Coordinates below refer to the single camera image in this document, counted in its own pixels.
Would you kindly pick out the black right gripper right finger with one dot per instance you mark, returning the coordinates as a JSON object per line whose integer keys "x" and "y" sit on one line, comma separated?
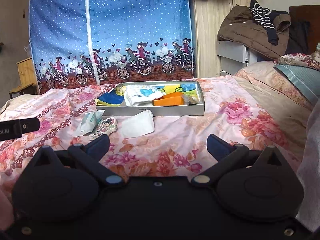
{"x": 228, "y": 158}

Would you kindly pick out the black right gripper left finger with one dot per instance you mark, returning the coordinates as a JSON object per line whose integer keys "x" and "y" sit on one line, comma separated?
{"x": 87, "y": 158}

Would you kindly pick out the cartoon character sticker pack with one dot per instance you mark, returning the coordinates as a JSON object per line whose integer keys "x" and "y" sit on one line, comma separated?
{"x": 105, "y": 127}

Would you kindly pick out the pale green tissue pack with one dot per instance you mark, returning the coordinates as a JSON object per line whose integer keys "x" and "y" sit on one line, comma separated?
{"x": 88, "y": 123}

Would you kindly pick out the white cloth with label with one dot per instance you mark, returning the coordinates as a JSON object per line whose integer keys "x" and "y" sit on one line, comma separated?
{"x": 138, "y": 125}

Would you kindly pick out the white towel with blue print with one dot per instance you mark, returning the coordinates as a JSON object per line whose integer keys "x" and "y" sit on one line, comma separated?
{"x": 134, "y": 95}

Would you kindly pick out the small bag of seeds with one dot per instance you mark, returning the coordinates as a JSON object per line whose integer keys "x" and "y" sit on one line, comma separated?
{"x": 190, "y": 100}

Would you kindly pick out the pink floral bedsheet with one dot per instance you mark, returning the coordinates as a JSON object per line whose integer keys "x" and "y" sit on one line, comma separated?
{"x": 236, "y": 110}

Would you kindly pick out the small wooden stool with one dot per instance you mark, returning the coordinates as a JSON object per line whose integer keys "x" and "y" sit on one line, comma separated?
{"x": 27, "y": 77}

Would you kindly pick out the blue yellow cartoon cloth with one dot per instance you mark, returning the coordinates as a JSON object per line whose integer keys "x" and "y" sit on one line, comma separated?
{"x": 115, "y": 97}

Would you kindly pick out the grey shallow tray box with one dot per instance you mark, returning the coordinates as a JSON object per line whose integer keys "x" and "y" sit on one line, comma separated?
{"x": 193, "y": 110}

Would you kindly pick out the grey white drawer box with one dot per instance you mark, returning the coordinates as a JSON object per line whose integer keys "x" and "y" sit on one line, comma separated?
{"x": 234, "y": 56}

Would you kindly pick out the teal striped pillow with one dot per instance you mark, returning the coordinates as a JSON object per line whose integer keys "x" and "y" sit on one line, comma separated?
{"x": 305, "y": 79}

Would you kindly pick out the blue bicycle print wardrobe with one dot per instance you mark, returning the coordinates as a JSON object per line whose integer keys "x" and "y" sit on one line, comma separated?
{"x": 75, "y": 43}

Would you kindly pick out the floral patterned pillow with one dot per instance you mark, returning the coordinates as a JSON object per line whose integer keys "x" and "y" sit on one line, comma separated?
{"x": 300, "y": 59}

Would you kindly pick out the brown puffer jacket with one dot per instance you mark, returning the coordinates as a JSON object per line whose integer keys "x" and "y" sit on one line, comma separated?
{"x": 238, "y": 26}

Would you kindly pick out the wooden wardrobe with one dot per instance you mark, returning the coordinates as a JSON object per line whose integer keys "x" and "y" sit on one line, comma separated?
{"x": 206, "y": 18}

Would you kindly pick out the striped black white garment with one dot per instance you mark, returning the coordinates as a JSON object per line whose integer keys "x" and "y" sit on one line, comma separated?
{"x": 261, "y": 16}

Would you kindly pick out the dark wooden headboard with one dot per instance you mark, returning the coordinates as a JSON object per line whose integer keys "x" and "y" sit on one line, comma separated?
{"x": 304, "y": 29}

